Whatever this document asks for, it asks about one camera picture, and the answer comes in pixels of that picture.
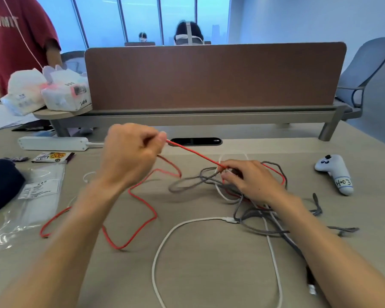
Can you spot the person's right hand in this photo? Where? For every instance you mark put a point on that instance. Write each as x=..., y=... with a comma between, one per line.
x=256, y=182

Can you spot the person's left hand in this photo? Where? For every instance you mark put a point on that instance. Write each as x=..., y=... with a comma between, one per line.
x=128, y=153

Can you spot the person's right forearm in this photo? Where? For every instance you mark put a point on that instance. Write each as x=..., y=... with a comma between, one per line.
x=340, y=263

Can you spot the person's left forearm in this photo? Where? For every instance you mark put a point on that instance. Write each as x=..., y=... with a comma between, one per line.
x=57, y=253

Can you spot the grey metal desk shelf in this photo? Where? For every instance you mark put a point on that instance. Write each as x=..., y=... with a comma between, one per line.
x=195, y=118

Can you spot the white printed snack packet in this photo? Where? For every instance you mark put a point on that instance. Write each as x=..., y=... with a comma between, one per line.
x=51, y=157

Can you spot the white power strip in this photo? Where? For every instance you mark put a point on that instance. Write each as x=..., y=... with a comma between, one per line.
x=51, y=143

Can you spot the white labelled hand controller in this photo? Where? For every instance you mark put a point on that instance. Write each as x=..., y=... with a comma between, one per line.
x=338, y=174

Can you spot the round beige shelf board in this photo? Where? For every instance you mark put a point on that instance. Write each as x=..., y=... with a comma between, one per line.
x=54, y=113

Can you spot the white tissue pack pink label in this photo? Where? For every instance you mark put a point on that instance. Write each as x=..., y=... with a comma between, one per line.
x=64, y=92

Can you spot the black flat tablet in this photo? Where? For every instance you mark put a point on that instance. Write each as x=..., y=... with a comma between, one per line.
x=32, y=126

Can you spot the grey office chair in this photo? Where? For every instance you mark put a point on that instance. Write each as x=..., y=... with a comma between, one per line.
x=72, y=60
x=365, y=64

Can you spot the distant brown divider panel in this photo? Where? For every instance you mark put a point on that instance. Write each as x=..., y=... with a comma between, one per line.
x=139, y=44

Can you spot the small purple candy wrapper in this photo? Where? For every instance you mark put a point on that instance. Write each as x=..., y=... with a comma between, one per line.
x=17, y=159

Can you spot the brown desk divider panel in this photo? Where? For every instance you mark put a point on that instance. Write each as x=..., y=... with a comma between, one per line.
x=215, y=76

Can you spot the navy baseball cap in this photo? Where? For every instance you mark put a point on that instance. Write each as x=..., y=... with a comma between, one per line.
x=3, y=186

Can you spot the white head-mounted headset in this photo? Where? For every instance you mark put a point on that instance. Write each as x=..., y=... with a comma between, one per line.
x=188, y=37

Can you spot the white paper sheets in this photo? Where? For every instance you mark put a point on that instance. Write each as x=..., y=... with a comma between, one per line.
x=0, y=117

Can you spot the large glass window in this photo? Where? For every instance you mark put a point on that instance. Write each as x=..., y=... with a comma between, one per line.
x=99, y=22

